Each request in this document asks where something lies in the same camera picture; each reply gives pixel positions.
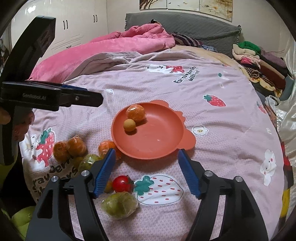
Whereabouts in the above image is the orange front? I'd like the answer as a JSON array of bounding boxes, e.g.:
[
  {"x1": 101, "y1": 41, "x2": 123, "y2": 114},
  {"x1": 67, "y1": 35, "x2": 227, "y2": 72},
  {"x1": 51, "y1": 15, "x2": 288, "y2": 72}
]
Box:
[{"x1": 53, "y1": 141, "x2": 70, "y2": 163}]

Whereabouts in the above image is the small green fruit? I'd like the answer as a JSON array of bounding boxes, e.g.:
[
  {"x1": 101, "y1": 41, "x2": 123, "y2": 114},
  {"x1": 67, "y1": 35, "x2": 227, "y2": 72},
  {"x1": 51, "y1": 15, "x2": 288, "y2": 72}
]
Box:
[{"x1": 101, "y1": 192, "x2": 138, "y2": 219}]

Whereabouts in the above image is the striped dark pillow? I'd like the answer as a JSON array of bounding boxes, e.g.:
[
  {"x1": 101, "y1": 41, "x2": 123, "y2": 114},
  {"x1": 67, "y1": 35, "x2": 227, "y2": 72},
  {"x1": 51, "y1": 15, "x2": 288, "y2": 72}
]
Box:
[{"x1": 170, "y1": 32, "x2": 203, "y2": 48}]

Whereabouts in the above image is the orange plastic plate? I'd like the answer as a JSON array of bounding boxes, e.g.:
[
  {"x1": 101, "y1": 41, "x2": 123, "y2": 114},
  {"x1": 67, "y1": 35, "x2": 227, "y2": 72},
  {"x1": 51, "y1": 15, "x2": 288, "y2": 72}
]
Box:
[{"x1": 111, "y1": 100, "x2": 196, "y2": 160}]

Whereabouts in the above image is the large orange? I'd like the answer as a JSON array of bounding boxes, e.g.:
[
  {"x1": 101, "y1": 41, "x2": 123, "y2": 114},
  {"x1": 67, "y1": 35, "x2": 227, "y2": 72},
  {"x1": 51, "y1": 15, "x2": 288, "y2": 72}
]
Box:
[{"x1": 66, "y1": 136, "x2": 87, "y2": 157}]

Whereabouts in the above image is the white wardrobe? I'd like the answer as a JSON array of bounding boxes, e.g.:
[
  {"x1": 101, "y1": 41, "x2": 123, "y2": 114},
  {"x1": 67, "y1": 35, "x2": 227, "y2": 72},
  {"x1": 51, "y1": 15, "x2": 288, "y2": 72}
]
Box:
[{"x1": 11, "y1": 0, "x2": 108, "y2": 62}]

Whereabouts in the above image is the yellow longan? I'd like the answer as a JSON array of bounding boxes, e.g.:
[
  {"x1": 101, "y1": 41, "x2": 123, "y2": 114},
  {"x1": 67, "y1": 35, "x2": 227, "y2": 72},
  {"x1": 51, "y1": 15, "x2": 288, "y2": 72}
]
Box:
[
  {"x1": 104, "y1": 180, "x2": 113, "y2": 193},
  {"x1": 123, "y1": 119, "x2": 137, "y2": 132}
]

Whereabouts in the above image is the small orange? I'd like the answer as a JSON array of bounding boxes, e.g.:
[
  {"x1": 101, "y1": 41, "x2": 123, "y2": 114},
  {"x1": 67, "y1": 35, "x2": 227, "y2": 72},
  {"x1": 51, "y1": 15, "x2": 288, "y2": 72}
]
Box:
[{"x1": 126, "y1": 104, "x2": 146, "y2": 123}]

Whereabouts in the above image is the wall painting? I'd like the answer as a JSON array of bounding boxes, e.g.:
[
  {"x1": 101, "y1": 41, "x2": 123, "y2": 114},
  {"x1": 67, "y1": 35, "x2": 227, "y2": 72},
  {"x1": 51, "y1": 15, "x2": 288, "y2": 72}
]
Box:
[{"x1": 139, "y1": 0, "x2": 233, "y2": 22}]

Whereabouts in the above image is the person left hand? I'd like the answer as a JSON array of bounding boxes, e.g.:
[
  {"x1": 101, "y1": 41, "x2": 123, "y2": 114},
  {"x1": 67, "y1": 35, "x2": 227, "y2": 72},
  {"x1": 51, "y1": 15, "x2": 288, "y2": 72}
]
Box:
[{"x1": 1, "y1": 108, "x2": 35, "y2": 142}]

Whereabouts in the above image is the large green fruit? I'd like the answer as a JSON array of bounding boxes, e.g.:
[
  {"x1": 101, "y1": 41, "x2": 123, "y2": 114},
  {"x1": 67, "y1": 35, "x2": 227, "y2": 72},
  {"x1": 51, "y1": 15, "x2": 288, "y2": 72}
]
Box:
[{"x1": 78, "y1": 154, "x2": 102, "y2": 172}]

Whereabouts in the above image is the stack of folded clothes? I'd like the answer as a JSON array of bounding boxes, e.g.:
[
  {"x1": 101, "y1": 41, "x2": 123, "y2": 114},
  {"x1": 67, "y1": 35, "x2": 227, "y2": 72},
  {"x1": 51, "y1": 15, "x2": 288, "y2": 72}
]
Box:
[{"x1": 232, "y1": 41, "x2": 295, "y2": 101}]

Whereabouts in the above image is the red tomato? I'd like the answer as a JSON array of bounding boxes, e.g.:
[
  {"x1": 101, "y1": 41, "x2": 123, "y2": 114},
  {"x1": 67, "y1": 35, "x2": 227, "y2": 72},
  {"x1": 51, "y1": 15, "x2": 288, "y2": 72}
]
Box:
[{"x1": 112, "y1": 175, "x2": 134, "y2": 193}]

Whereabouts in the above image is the grey quilted headboard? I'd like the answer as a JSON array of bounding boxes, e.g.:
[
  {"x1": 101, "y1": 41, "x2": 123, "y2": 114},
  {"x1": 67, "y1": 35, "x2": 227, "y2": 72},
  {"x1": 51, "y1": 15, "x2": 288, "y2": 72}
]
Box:
[{"x1": 125, "y1": 11, "x2": 241, "y2": 57}]

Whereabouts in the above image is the pink fleece blanket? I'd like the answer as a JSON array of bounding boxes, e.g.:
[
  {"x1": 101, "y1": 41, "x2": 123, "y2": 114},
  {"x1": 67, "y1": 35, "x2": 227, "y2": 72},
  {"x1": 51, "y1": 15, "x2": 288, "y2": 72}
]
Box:
[{"x1": 29, "y1": 23, "x2": 175, "y2": 84}]

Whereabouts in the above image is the brown longan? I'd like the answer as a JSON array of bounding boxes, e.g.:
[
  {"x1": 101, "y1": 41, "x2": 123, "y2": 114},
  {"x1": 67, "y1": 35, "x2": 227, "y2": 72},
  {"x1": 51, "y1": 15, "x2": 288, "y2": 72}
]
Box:
[{"x1": 71, "y1": 156, "x2": 84, "y2": 169}]

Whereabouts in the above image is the left green sleeve forearm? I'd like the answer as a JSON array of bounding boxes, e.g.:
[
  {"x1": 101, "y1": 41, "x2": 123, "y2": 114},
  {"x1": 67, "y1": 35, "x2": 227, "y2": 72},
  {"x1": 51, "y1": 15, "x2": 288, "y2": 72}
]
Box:
[{"x1": 0, "y1": 162, "x2": 37, "y2": 241}]

